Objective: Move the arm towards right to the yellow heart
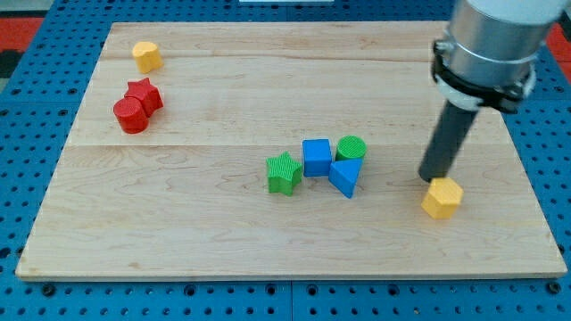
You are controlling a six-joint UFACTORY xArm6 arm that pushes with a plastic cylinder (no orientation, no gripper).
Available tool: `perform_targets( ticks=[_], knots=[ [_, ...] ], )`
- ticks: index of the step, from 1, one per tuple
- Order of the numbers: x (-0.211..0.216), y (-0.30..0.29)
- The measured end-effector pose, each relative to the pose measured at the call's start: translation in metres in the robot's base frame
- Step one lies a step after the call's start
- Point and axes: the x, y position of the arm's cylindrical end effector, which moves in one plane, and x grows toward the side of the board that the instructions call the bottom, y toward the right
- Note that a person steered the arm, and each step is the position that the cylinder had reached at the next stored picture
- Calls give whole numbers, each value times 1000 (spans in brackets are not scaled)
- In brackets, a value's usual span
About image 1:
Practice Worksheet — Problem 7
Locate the light wooden board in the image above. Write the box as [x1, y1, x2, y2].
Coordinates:
[16, 21, 567, 282]

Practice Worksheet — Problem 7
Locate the green cylinder block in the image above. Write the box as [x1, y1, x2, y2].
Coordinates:
[335, 136, 367, 161]

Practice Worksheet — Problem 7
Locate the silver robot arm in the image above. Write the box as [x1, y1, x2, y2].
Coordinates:
[432, 0, 569, 113]

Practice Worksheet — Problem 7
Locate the blue triangle block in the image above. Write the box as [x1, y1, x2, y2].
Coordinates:
[328, 159, 363, 199]

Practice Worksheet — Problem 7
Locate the yellow hexagon block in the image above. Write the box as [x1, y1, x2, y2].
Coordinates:
[421, 177, 464, 219]

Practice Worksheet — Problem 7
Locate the yellow heart block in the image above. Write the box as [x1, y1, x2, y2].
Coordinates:
[131, 41, 163, 74]

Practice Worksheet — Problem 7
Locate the blue cube block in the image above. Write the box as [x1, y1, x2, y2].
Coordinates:
[302, 138, 332, 177]

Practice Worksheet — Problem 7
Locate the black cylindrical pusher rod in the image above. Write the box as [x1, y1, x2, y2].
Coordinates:
[418, 101, 478, 183]

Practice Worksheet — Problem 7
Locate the red cylinder block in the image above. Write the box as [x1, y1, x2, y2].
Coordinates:
[112, 97, 149, 134]

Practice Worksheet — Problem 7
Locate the red star block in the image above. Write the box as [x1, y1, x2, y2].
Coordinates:
[124, 78, 163, 118]

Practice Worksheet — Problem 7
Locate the green star block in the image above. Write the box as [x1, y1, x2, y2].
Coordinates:
[266, 151, 302, 196]

